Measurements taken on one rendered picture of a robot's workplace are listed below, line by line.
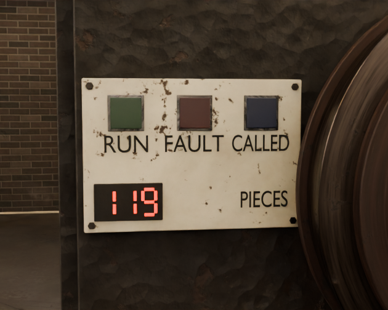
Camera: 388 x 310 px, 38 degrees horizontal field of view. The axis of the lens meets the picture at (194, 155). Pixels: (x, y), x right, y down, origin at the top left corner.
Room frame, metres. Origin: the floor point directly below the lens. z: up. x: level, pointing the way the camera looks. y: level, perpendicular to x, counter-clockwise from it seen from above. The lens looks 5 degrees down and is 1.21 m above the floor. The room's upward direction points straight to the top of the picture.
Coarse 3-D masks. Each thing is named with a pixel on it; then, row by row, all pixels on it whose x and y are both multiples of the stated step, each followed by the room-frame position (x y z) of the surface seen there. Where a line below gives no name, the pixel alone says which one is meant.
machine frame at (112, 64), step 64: (64, 0) 0.75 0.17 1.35; (128, 0) 0.68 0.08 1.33; (192, 0) 0.69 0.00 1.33; (256, 0) 0.70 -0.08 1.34; (320, 0) 0.71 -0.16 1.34; (384, 0) 0.72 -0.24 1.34; (64, 64) 0.75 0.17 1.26; (128, 64) 0.68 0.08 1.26; (192, 64) 0.69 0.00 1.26; (256, 64) 0.70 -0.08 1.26; (320, 64) 0.71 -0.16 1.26; (64, 128) 0.75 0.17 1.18; (64, 192) 0.75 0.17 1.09; (64, 256) 0.75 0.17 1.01; (128, 256) 0.68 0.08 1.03; (192, 256) 0.69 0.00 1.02; (256, 256) 0.70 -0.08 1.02
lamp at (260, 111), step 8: (248, 104) 0.67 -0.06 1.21; (256, 104) 0.67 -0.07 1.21; (264, 104) 0.68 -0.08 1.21; (272, 104) 0.68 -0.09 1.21; (248, 112) 0.67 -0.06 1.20; (256, 112) 0.67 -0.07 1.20; (264, 112) 0.68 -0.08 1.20; (272, 112) 0.68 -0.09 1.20; (248, 120) 0.67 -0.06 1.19; (256, 120) 0.67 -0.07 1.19; (264, 120) 0.68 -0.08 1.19; (272, 120) 0.68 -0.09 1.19
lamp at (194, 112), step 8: (184, 104) 0.66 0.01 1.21; (192, 104) 0.66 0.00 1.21; (200, 104) 0.67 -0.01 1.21; (208, 104) 0.67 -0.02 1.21; (184, 112) 0.66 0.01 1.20; (192, 112) 0.66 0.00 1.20; (200, 112) 0.67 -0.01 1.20; (208, 112) 0.67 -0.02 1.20; (184, 120) 0.66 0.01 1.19; (192, 120) 0.66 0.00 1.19; (200, 120) 0.67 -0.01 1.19; (208, 120) 0.67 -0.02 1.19; (184, 128) 0.66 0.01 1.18; (192, 128) 0.67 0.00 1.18; (200, 128) 0.67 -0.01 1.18; (208, 128) 0.67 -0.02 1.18
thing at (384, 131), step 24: (384, 96) 0.56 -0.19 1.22; (384, 120) 0.54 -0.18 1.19; (384, 144) 0.54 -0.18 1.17; (360, 168) 0.55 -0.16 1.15; (384, 168) 0.54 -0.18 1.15; (360, 192) 0.54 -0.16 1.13; (384, 192) 0.54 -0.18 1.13; (360, 216) 0.54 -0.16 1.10; (384, 216) 0.54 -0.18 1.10; (360, 240) 0.54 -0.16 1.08; (384, 240) 0.54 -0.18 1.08; (384, 264) 0.54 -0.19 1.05; (384, 288) 0.54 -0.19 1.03
